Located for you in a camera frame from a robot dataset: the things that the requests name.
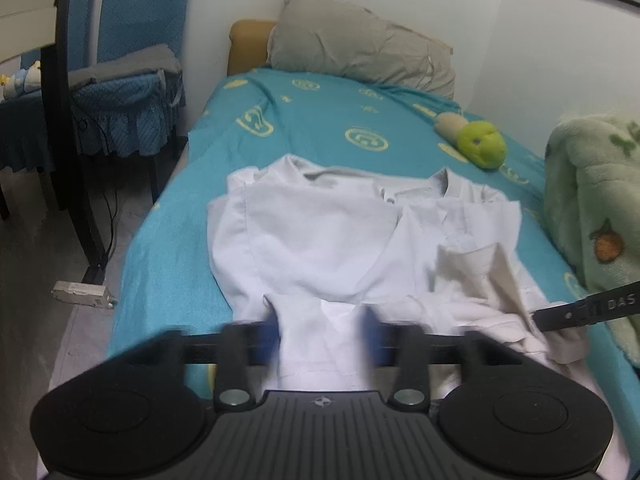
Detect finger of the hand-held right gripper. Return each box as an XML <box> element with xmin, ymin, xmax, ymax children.
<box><xmin>532</xmin><ymin>300</ymin><xmax>595</xmax><ymax>334</ymax></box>

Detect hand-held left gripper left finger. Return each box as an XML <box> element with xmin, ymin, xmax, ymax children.
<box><xmin>160</xmin><ymin>317</ymin><xmax>282</xmax><ymax>411</ymax></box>

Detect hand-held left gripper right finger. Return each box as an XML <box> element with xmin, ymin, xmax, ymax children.
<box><xmin>359</xmin><ymin>305</ymin><xmax>488</xmax><ymax>411</ymax></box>

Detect white shirt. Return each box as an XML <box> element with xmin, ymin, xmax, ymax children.
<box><xmin>206</xmin><ymin>154</ymin><xmax>626</xmax><ymax>480</ymax></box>

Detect green printed fleece blanket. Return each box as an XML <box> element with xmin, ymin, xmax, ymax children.
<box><xmin>544</xmin><ymin>114</ymin><xmax>640</xmax><ymax>368</ymax></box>

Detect silver metal floor block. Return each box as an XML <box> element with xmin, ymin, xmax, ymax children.
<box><xmin>52</xmin><ymin>281</ymin><xmax>117</xmax><ymax>310</ymax></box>

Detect green plush toy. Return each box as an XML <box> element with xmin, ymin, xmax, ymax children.
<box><xmin>434</xmin><ymin>112</ymin><xmax>509</xmax><ymax>171</ymax></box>

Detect bed with teal sheet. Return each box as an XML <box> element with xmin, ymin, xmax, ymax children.
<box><xmin>107</xmin><ymin>67</ymin><xmax>640</xmax><ymax>480</ymax></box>

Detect white desk with black legs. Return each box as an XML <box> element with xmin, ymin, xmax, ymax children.
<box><xmin>0</xmin><ymin>0</ymin><xmax>110</xmax><ymax>286</ymax></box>

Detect tan bed headboard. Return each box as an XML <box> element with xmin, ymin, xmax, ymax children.
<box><xmin>227</xmin><ymin>19</ymin><xmax>279</xmax><ymax>77</ymax></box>

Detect grey pillow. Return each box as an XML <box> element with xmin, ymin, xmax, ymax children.
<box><xmin>267</xmin><ymin>0</ymin><xmax>457</xmax><ymax>98</ymax></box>

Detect grey bag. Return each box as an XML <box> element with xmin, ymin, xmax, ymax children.
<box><xmin>67</xmin><ymin>44</ymin><xmax>182</xmax><ymax>92</ymax></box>

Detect blue covered chair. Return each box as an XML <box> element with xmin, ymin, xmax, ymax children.
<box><xmin>0</xmin><ymin>0</ymin><xmax>99</xmax><ymax>221</ymax></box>
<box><xmin>69</xmin><ymin>0</ymin><xmax>197</xmax><ymax>203</ymax></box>

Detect small white plush toy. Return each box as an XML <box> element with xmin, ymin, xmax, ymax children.
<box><xmin>0</xmin><ymin>60</ymin><xmax>44</xmax><ymax>102</ymax></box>

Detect black cable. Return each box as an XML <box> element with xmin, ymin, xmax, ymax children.
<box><xmin>75</xmin><ymin>119</ymin><xmax>119</xmax><ymax>257</ymax></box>

